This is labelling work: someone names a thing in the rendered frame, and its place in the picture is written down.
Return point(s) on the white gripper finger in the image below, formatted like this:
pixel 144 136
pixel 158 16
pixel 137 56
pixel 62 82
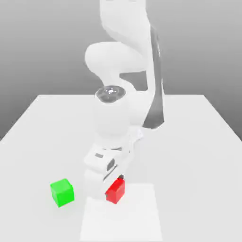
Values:
pixel 121 177

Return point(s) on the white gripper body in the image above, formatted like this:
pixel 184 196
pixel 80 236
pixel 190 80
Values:
pixel 111 174

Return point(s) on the small red cube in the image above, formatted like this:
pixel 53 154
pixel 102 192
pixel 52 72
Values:
pixel 115 192

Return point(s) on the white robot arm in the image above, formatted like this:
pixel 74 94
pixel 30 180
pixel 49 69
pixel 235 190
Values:
pixel 113 58

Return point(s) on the small green cube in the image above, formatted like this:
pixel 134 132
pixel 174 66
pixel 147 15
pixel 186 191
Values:
pixel 62 192

